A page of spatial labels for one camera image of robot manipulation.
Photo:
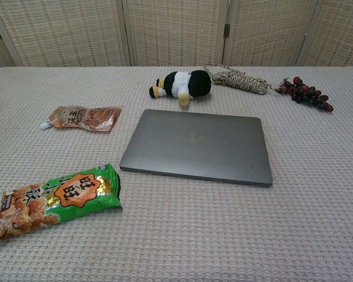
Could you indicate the grey laptop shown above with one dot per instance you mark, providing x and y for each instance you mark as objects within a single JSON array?
[{"x": 194, "y": 147}]

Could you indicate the dark red grape bunch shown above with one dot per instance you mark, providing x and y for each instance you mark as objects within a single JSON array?
[{"x": 306, "y": 94}]

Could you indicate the black white plush toy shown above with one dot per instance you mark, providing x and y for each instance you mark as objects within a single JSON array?
[{"x": 198, "y": 83}]

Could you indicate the green orange snack bag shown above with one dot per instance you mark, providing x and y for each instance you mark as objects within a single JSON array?
[{"x": 47, "y": 202}]

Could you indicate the woven folding screen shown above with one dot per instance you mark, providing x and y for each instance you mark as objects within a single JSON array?
[{"x": 173, "y": 29}]

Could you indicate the brown spouted sauce pouch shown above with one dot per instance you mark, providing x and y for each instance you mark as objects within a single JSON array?
[{"x": 85, "y": 117}]

